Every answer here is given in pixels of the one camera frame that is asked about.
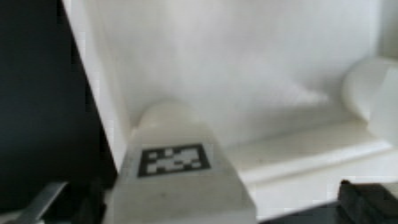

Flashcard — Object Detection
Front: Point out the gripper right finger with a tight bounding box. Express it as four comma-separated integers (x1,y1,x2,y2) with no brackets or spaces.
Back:
337,180,398,224

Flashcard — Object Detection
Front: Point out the white L-shaped fence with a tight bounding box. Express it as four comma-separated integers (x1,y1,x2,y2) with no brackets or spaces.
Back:
250,150,398,221

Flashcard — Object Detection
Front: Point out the white table leg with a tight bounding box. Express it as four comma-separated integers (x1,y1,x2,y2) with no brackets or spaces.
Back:
342,57,398,147
102,101,259,224

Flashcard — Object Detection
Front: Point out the white square table top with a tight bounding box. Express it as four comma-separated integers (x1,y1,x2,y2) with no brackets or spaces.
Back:
61,0,394,182

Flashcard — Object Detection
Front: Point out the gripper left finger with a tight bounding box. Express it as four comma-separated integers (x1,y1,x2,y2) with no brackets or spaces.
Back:
12,180,107,224

